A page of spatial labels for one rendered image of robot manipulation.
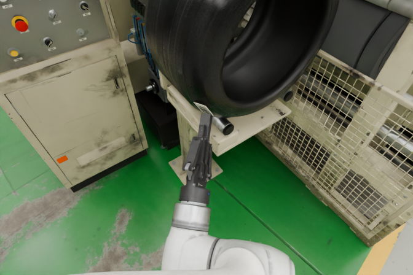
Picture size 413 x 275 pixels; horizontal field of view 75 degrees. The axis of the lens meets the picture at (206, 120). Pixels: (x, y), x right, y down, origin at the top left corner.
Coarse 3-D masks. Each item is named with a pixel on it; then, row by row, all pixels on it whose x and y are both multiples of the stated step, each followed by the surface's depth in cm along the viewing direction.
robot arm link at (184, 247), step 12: (180, 228) 61; (168, 240) 61; (180, 240) 60; (192, 240) 59; (204, 240) 59; (216, 240) 60; (168, 252) 60; (180, 252) 58; (192, 252) 57; (204, 252) 57; (168, 264) 58; (180, 264) 57; (192, 264) 56; (204, 264) 56
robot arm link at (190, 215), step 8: (176, 208) 64; (184, 208) 62; (192, 208) 62; (200, 208) 62; (208, 208) 64; (176, 216) 63; (184, 216) 62; (192, 216) 61; (200, 216) 62; (208, 216) 64; (176, 224) 62; (184, 224) 61; (192, 224) 61; (200, 224) 62; (208, 224) 64
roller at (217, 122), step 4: (212, 120) 91; (216, 120) 89; (220, 120) 89; (224, 120) 88; (228, 120) 89; (216, 124) 89; (220, 124) 88; (224, 124) 87; (228, 124) 87; (220, 128) 88; (224, 128) 87; (228, 128) 87; (232, 128) 89; (224, 132) 88; (228, 132) 88
